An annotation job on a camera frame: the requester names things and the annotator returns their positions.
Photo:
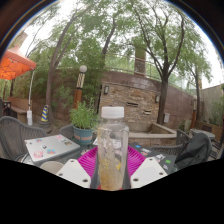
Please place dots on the green plant in teal pot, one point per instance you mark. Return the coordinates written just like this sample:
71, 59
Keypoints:
83, 135

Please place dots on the flat round red coaster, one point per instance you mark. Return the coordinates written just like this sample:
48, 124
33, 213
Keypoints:
126, 188

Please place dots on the orange canopy with white pole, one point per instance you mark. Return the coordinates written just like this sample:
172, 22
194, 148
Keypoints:
15, 63

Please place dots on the black jacket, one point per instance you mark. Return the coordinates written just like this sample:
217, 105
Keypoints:
195, 150

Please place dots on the white ribbed mug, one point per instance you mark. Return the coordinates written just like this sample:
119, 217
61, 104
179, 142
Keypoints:
50, 166

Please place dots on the tree with dark trunk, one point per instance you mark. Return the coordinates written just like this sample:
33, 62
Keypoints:
162, 103

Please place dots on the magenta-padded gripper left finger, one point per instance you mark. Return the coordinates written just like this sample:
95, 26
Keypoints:
88, 163

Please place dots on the silver laptop with stickers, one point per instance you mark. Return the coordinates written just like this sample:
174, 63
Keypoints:
50, 146

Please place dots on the clear bottle with white cap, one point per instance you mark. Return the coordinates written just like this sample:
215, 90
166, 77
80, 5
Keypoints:
112, 146

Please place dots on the white box on wall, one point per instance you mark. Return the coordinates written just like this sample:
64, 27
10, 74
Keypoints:
166, 118

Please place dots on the wooden lamp post, white globe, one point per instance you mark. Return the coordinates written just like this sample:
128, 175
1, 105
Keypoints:
79, 93

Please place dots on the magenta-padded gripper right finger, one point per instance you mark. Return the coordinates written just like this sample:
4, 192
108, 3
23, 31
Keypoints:
137, 161

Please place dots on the tree with slim grey trunk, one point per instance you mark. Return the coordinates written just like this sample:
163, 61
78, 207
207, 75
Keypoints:
49, 93

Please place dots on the wall lamp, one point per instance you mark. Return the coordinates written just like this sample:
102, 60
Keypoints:
106, 90
157, 99

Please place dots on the blue yellow striped cone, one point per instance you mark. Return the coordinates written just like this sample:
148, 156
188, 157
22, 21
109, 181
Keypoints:
44, 115

